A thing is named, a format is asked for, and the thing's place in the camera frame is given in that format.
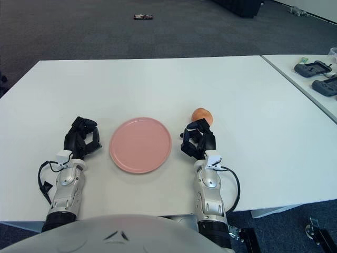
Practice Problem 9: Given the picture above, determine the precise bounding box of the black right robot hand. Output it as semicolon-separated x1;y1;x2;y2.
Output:
180;118;217;161

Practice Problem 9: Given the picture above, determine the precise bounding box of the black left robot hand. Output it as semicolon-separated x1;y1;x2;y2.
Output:
64;116;102;161

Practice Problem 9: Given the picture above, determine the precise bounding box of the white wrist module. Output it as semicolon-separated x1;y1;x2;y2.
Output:
56;149;72;166
206;151;223;169

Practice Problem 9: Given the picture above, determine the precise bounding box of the grey robot torso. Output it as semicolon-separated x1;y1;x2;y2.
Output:
0;213;224;253

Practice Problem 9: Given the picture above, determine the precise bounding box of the grey handheld controller with screen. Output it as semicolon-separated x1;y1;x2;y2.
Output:
293;60;333;78

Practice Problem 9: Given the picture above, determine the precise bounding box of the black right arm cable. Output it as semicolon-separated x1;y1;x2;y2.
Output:
220;166;241;214

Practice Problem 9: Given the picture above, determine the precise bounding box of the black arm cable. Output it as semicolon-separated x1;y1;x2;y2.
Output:
220;166;241;214
37;160;64;205

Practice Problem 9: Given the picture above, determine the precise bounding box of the pink round plate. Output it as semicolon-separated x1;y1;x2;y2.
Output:
108;116;172;174

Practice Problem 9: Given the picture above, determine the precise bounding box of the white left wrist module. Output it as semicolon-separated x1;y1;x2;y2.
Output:
56;149;72;166

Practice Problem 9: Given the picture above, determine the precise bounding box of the grey quadruped robot toy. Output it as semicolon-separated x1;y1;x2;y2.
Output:
286;5;309;17

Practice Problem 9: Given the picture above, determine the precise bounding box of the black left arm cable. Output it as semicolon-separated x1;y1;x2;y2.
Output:
37;160;64;205

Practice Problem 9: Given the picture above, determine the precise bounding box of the black furniture block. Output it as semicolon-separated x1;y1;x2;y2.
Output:
212;0;265;19

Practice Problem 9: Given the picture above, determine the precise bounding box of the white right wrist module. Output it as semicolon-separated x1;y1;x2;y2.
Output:
206;151;223;169

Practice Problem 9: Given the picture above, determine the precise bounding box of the black metal stand bracket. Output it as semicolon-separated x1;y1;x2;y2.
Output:
305;217;335;253

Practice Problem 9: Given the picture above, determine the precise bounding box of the red yellow apple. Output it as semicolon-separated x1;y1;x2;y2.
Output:
191;108;214;125

